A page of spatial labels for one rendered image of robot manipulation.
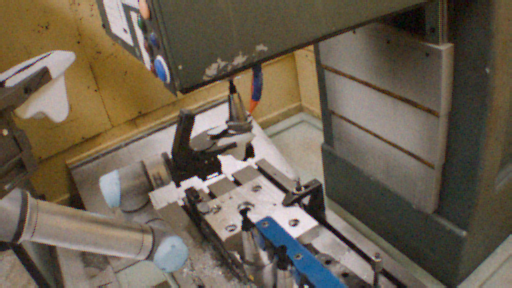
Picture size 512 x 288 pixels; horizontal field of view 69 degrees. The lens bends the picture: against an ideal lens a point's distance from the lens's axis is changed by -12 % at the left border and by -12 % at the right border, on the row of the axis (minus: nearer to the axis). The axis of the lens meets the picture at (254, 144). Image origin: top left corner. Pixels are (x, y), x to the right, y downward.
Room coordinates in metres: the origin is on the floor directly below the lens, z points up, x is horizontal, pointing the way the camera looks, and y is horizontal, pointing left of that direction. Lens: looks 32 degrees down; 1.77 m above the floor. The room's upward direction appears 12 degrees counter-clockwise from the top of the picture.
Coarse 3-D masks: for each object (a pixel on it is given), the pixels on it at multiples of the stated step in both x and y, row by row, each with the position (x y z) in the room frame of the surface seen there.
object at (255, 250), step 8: (248, 232) 0.51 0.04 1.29; (256, 232) 0.51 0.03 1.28; (248, 240) 0.51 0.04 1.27; (256, 240) 0.51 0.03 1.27; (248, 248) 0.51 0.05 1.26; (256, 248) 0.51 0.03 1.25; (264, 248) 0.51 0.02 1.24; (248, 256) 0.51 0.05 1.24; (256, 256) 0.50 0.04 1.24; (264, 256) 0.51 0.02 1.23
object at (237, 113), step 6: (228, 96) 0.84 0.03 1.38; (234, 96) 0.84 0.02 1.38; (240, 96) 0.84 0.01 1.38; (228, 102) 0.84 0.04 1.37; (234, 102) 0.83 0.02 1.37; (240, 102) 0.84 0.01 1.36; (228, 108) 0.84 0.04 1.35; (234, 108) 0.83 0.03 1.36; (240, 108) 0.83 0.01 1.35; (228, 114) 0.84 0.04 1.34; (234, 114) 0.83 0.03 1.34; (240, 114) 0.83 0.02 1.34; (246, 114) 0.84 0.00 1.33; (234, 120) 0.83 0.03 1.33; (240, 120) 0.83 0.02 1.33
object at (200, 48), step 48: (96, 0) 0.86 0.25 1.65; (192, 0) 0.48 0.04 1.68; (240, 0) 0.51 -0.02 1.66; (288, 0) 0.54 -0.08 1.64; (336, 0) 0.57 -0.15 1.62; (384, 0) 0.61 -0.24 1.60; (432, 0) 0.67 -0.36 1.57; (192, 48) 0.48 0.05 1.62; (240, 48) 0.50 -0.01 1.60; (288, 48) 0.54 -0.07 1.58
